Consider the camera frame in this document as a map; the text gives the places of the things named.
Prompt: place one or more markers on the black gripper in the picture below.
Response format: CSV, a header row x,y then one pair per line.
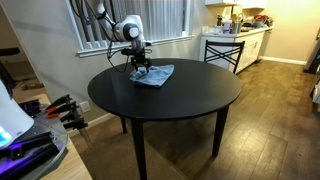
x,y
137,57

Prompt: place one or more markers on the black metal chair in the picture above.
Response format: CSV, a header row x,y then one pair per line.
x,y
224,54

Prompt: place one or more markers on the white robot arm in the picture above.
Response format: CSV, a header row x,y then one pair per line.
x,y
129,30

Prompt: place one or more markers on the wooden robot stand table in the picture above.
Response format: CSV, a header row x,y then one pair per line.
x,y
67,165

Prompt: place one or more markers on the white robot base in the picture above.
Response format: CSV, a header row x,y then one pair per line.
x,y
14,122

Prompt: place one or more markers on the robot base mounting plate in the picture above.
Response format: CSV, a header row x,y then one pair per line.
x,y
38,151

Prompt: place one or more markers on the countertop kitchen items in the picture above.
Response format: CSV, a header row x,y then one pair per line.
x,y
237,23

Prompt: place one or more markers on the round black dining table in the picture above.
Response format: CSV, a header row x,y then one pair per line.
x,y
194,89

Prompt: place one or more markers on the white kitchen counter cabinet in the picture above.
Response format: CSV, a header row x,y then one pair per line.
x,y
253,42

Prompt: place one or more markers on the light blue towel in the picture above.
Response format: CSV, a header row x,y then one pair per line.
x,y
154,76

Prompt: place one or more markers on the white window blinds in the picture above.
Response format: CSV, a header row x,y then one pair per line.
x,y
162,20

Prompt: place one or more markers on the black orange clamps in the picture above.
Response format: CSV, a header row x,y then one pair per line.
x,y
66,110

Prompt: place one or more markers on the white wall outlet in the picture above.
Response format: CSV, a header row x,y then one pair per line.
x,y
85,106

